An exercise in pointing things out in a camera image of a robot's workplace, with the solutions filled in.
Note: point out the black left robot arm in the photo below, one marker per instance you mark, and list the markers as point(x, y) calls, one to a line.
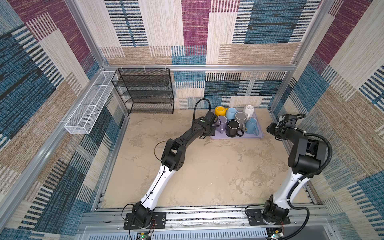
point(172, 160)

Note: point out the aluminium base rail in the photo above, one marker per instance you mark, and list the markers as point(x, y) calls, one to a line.
point(187, 223)

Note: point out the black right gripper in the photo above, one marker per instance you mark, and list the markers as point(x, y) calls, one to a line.
point(270, 128)

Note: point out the black ceramic mug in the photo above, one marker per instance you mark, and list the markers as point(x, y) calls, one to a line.
point(233, 129)

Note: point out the light blue plain mug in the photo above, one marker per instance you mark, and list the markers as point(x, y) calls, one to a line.
point(231, 113)

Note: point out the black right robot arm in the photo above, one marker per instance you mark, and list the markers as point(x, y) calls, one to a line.
point(310, 154)

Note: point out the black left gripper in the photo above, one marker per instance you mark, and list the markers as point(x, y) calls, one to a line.
point(213, 131)

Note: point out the white ceramic mug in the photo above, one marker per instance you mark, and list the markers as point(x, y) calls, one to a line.
point(248, 110)

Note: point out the lavender ceramic mug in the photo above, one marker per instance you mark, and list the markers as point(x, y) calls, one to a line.
point(222, 124)

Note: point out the grey ceramic mug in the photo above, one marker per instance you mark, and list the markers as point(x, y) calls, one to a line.
point(241, 118)

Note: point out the black wire shelf rack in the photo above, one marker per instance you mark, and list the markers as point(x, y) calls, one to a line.
point(145, 90)

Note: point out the yellow round mug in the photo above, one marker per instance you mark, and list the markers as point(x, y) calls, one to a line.
point(220, 111)

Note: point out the blue floral dotted mug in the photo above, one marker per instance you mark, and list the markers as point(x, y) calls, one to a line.
point(251, 127)

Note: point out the white wire mesh basket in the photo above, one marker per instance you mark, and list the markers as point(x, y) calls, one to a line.
point(87, 112)

